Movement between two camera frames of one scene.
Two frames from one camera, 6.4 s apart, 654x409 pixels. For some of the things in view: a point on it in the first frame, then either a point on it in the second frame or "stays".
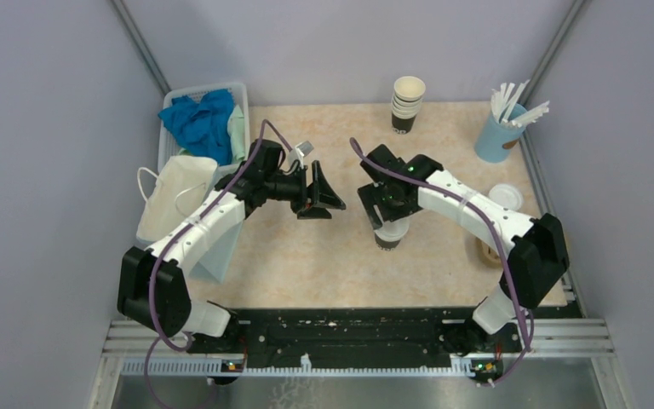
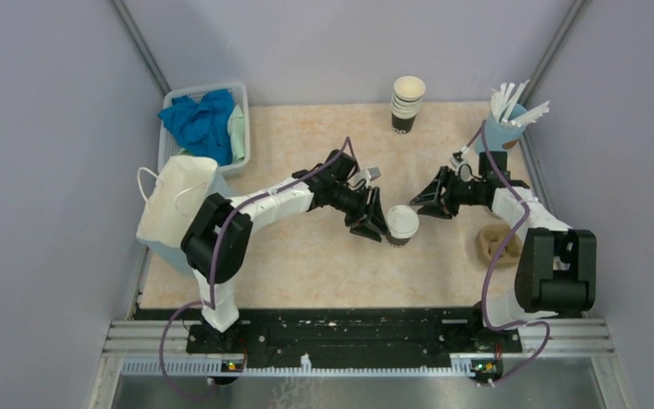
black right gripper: [370, 194] → [431, 197]
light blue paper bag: [179, 181] stays
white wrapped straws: [503, 102] stays
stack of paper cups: [406, 101] stays
